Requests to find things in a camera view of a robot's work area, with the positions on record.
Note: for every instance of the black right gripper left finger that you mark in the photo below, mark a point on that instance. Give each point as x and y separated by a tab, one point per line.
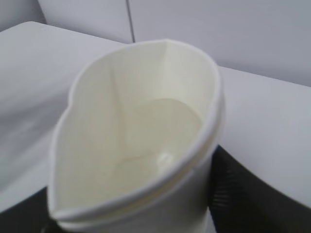
29	216

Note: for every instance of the white paper cup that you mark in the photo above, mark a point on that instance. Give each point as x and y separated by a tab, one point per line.
132	151

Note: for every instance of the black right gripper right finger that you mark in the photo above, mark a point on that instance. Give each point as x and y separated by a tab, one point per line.
239	202

